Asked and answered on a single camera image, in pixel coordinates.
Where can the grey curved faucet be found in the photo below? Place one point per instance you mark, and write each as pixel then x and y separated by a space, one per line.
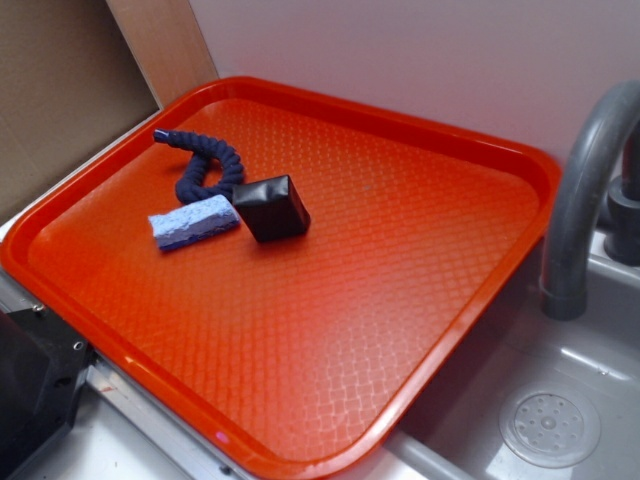
pixel 594 161

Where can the dark grey faucet handle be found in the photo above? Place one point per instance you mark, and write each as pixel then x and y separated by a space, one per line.
pixel 622 243

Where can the black rectangular block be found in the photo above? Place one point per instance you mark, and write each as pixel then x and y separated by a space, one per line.
pixel 271 209

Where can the light blue sponge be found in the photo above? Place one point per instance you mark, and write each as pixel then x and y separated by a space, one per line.
pixel 194 222

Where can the brown cardboard panel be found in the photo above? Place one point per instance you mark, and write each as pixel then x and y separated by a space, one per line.
pixel 76 75

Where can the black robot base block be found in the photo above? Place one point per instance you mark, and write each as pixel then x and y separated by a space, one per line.
pixel 44 364

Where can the round sink drain strainer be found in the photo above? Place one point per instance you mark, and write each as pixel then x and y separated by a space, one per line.
pixel 549 425

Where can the orange plastic tray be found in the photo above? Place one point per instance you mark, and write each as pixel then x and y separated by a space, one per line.
pixel 294 357

